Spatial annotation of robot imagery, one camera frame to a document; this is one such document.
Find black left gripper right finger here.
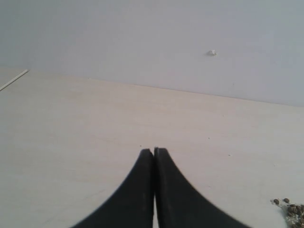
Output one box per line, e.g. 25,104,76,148
154,147,248,228

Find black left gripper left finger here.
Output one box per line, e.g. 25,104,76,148
74,149,154,228

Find pile of brown beans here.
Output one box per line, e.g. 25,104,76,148
270,198,304,228

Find small white wall fixture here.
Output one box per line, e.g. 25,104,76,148
206,49,217,57

